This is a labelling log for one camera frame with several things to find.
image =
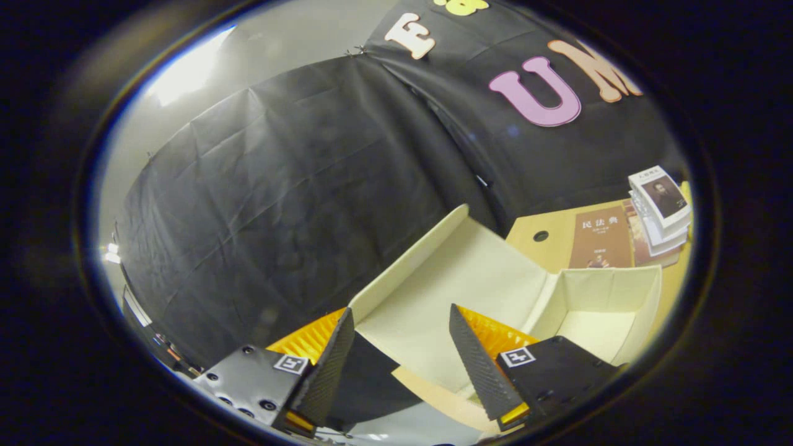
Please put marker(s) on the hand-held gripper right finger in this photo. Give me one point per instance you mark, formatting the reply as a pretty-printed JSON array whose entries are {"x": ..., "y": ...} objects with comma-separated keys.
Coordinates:
[{"x": 480, "y": 371}]

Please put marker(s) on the thin brown cover book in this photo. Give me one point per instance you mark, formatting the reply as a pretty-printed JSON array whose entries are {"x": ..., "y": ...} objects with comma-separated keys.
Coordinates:
[{"x": 601, "y": 238}]

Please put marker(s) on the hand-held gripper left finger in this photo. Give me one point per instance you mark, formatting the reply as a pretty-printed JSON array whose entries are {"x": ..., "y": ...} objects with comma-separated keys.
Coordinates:
[{"x": 328, "y": 384}]

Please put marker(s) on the black backdrop cloth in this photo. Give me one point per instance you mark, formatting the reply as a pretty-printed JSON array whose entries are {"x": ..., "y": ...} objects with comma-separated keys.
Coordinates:
[{"x": 297, "y": 204}]

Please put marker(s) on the white portrait cover book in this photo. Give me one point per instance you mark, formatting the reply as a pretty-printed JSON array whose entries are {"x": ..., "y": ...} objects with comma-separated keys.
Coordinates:
[{"x": 663, "y": 197}]

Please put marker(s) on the grey fabric storage box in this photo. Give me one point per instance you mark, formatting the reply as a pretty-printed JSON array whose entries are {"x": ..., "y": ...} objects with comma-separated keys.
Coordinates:
[{"x": 471, "y": 279}]

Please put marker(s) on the thick brown cover book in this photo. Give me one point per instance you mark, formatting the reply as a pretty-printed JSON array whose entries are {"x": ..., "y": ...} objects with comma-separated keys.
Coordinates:
[{"x": 638, "y": 251}]

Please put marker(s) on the plain white book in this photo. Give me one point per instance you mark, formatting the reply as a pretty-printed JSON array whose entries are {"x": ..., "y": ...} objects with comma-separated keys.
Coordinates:
[{"x": 660, "y": 238}]

